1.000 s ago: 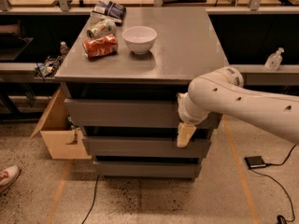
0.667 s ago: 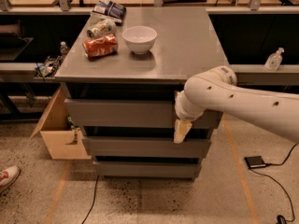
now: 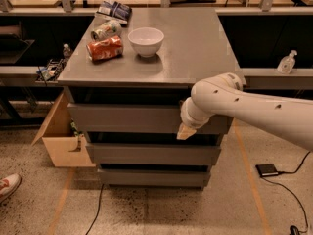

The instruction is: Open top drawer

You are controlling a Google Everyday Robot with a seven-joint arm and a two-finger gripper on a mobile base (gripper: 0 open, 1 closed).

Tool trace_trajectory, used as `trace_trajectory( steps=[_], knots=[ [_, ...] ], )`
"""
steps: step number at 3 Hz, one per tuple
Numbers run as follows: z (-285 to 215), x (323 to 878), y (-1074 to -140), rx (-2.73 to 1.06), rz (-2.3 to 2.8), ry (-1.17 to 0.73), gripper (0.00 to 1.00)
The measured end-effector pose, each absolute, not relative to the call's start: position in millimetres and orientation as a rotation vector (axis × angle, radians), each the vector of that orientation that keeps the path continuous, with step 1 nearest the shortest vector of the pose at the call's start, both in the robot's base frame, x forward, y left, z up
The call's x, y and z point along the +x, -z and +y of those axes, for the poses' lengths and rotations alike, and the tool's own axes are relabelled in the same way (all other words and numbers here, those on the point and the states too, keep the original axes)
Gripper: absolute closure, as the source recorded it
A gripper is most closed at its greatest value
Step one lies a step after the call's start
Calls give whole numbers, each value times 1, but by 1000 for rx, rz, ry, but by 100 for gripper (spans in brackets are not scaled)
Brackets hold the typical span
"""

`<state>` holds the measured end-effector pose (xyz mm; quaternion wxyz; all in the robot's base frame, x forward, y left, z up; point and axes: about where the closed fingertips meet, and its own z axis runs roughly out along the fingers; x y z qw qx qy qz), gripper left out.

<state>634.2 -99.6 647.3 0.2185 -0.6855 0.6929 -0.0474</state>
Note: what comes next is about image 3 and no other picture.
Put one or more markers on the blue chip bag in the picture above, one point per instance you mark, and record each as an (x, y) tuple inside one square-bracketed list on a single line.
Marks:
[(115, 10)]

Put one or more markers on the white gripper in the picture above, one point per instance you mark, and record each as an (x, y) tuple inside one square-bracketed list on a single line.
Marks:
[(187, 116)]

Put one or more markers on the orange soda can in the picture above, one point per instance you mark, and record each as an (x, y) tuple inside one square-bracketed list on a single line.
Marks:
[(105, 49)]

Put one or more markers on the clear plastic water bottle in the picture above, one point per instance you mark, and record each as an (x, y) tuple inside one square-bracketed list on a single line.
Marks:
[(67, 52)]

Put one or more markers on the grey top drawer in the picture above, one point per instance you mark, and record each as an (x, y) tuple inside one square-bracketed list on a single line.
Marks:
[(126, 118)]

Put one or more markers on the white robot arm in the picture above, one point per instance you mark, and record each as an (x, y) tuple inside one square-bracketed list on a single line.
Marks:
[(288, 118)]

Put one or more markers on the grey drawer cabinet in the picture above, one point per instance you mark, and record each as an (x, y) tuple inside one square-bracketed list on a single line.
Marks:
[(195, 47)]

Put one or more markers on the green white soda can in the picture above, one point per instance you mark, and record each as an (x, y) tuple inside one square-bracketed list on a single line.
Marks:
[(106, 30)]

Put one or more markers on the grey middle drawer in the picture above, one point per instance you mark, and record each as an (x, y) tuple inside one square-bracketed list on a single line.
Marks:
[(129, 154)]

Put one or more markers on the red white sneaker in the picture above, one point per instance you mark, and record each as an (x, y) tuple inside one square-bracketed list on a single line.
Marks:
[(9, 185)]

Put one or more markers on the black foot pedal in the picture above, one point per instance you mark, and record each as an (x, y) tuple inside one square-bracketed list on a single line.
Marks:
[(266, 170)]

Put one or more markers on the clear sanitizer pump bottle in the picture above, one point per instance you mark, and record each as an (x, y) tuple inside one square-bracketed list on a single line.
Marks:
[(287, 63)]

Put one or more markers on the white ceramic bowl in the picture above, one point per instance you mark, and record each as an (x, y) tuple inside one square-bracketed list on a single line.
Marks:
[(146, 41)]

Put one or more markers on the grey bottom drawer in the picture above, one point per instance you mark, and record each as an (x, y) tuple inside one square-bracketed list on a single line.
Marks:
[(161, 178)]

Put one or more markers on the cardboard box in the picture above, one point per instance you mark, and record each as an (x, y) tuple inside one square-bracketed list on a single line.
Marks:
[(64, 148)]

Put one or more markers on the grey drawer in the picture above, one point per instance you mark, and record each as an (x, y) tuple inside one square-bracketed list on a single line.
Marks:
[(126, 118), (161, 178), (129, 154)]

